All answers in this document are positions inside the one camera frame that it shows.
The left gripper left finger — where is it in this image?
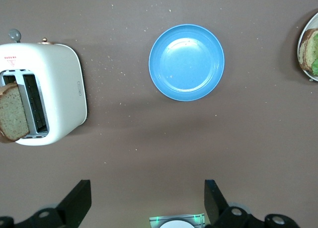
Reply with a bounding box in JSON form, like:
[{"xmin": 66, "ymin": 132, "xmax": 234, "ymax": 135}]
[{"xmin": 0, "ymin": 179, "xmax": 92, "ymax": 228}]

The green lettuce leaf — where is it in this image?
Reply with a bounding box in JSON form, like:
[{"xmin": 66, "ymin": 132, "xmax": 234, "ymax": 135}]
[{"xmin": 311, "ymin": 34, "xmax": 318, "ymax": 76}]

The brown bread slice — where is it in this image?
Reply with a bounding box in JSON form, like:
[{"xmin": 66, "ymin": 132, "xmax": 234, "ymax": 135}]
[
  {"xmin": 0, "ymin": 81, "xmax": 31, "ymax": 144},
  {"xmin": 299, "ymin": 28, "xmax": 318, "ymax": 74}
]

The blue plate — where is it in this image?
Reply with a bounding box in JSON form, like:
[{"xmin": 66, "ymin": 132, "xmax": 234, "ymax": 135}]
[{"xmin": 148, "ymin": 24, "xmax": 226, "ymax": 101}]

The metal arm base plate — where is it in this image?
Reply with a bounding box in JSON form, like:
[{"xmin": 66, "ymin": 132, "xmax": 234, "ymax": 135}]
[{"xmin": 149, "ymin": 213, "xmax": 206, "ymax": 228}]

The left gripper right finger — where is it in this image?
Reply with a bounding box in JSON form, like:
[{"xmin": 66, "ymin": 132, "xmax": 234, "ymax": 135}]
[{"xmin": 204, "ymin": 179, "xmax": 303, "ymax": 228}]

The cream white toaster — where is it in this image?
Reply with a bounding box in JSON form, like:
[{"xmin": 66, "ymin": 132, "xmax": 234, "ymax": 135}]
[{"xmin": 0, "ymin": 29, "xmax": 88, "ymax": 146}]

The beige plate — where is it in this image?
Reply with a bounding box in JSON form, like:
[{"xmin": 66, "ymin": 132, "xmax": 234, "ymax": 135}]
[{"xmin": 297, "ymin": 11, "xmax": 318, "ymax": 82}]

